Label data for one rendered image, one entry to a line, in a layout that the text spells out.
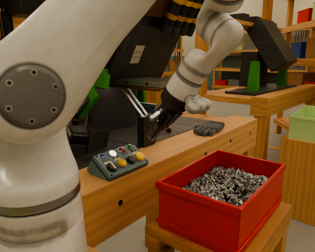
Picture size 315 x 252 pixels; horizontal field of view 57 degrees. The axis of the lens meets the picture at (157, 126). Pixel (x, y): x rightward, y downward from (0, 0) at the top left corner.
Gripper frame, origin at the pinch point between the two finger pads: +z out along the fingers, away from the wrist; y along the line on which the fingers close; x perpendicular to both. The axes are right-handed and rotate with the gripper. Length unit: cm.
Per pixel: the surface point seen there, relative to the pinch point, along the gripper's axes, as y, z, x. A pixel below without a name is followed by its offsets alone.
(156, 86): -13.8, -3.1, -14.5
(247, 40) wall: -915, 139, -326
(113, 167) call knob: 10.9, 8.7, 0.7
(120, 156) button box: 5.3, 9.8, -2.4
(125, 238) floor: -65, 128, -7
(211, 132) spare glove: -40.7, 9.6, 1.6
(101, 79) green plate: -6.1, 5.3, -29.9
